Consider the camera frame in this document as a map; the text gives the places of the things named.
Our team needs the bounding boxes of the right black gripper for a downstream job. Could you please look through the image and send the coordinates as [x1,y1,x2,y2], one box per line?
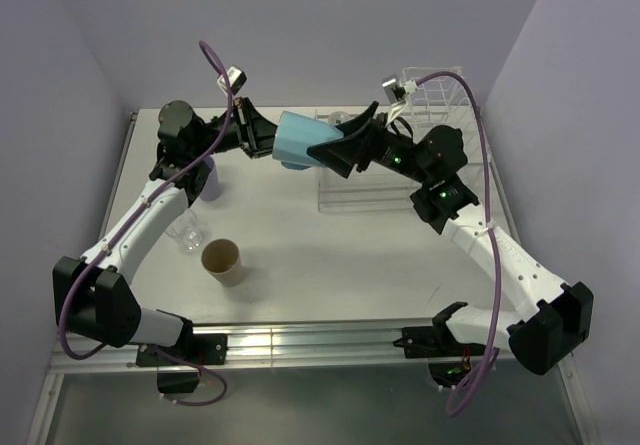
[306,101,432,186]

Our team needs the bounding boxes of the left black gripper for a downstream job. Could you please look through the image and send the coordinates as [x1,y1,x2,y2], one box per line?
[190,97,300,160]

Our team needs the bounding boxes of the grey-blue ceramic cup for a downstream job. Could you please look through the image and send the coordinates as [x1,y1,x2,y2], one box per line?
[327,111,351,127]

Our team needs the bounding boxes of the light blue mug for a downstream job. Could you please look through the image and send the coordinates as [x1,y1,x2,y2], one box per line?
[272,111,344,170]

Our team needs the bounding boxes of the purple plastic cup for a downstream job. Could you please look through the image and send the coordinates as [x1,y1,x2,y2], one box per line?
[199,157,222,202]

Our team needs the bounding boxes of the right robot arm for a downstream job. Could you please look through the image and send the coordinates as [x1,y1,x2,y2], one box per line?
[306,104,594,375]

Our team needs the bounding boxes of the clear glass near left arm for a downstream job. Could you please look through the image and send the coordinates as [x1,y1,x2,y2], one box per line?
[165,209,204,251]

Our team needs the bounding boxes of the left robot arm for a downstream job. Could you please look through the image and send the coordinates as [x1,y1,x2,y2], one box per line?
[53,98,276,364]

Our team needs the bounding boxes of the beige paper cup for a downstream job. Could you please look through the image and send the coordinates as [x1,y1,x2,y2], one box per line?
[201,238,243,287]

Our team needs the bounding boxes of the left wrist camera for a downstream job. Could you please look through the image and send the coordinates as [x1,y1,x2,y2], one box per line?
[217,65,247,96]

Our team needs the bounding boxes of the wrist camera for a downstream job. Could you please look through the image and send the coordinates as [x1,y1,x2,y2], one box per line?
[382,75,418,125]
[217,65,247,96]

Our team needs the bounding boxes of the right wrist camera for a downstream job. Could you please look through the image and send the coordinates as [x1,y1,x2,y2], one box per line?
[382,75,418,125]

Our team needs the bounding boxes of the white wire dish rack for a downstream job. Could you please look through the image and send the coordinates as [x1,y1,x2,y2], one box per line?
[317,66,483,213]

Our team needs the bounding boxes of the aluminium rail frame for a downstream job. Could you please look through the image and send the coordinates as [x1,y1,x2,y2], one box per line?
[49,314,531,374]

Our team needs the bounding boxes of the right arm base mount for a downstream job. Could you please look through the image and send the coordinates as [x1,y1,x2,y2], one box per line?
[392,325,443,359]

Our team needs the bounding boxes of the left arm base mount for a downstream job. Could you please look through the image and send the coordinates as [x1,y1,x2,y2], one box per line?
[135,333,228,367]

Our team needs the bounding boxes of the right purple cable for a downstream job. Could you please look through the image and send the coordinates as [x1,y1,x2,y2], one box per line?
[414,69,504,419]

